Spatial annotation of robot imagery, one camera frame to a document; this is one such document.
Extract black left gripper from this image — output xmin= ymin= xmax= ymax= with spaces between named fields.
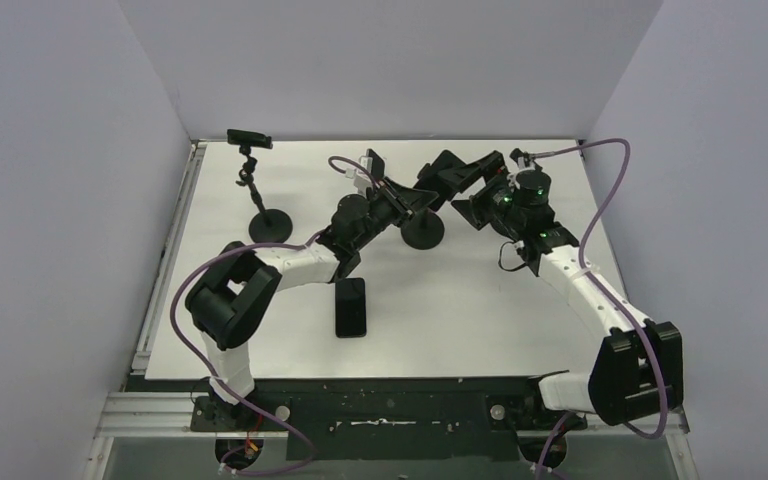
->
xmin=353 ymin=176 xmax=438 ymax=251

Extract purple phone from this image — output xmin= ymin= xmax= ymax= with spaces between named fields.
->
xmin=414 ymin=150 xmax=466 ymax=196

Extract black phone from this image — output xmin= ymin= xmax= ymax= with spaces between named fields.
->
xmin=335 ymin=278 xmax=367 ymax=339
xmin=226 ymin=129 xmax=273 ymax=149

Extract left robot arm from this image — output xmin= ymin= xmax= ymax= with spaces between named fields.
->
xmin=182 ymin=177 xmax=441 ymax=429

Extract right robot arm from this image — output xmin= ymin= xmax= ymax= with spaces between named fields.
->
xmin=423 ymin=151 xmax=684 ymax=427

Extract silver phone on white stand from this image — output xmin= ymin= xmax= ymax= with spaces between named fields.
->
xmin=366 ymin=149 xmax=386 ymax=185

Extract black tall phone stand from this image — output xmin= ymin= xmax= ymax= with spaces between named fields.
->
xmin=235 ymin=146 xmax=293 ymax=243

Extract black phone on tall stand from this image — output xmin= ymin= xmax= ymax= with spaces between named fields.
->
xmin=226 ymin=129 xmax=273 ymax=149

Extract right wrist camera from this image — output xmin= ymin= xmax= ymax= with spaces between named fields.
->
xmin=509 ymin=148 xmax=534 ymax=170

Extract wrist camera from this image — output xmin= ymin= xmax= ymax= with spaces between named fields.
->
xmin=343 ymin=155 xmax=374 ymax=193
xmin=509 ymin=148 xmax=534 ymax=170

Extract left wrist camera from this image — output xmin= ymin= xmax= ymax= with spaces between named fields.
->
xmin=343 ymin=155 xmax=374 ymax=193

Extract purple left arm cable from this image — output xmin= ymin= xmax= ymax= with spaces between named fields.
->
xmin=169 ymin=155 xmax=385 ymax=478

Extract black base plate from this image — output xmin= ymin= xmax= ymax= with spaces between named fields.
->
xmin=190 ymin=370 xmax=591 ymax=463

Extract aluminium side rail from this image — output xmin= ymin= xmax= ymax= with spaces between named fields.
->
xmin=79 ymin=140 xmax=208 ymax=480

